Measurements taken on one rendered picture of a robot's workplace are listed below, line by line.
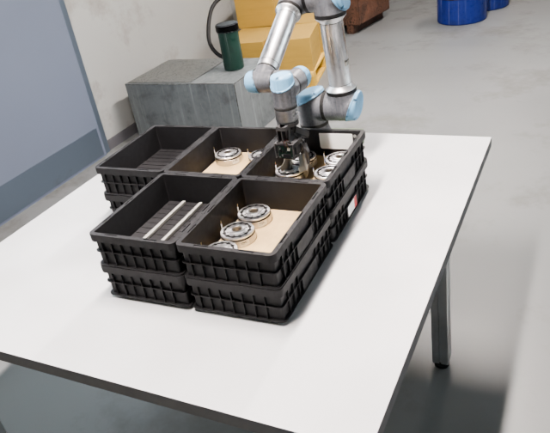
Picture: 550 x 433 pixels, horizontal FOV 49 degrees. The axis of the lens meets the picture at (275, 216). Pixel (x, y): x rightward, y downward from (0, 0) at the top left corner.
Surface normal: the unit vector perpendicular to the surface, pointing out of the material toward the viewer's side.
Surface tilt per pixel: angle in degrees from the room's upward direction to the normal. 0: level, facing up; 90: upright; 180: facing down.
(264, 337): 0
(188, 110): 90
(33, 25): 90
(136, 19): 90
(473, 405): 0
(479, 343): 0
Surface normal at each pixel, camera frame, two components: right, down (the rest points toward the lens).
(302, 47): -0.21, 0.51
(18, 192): 0.89, 0.09
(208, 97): -0.43, 0.50
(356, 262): -0.15, -0.86
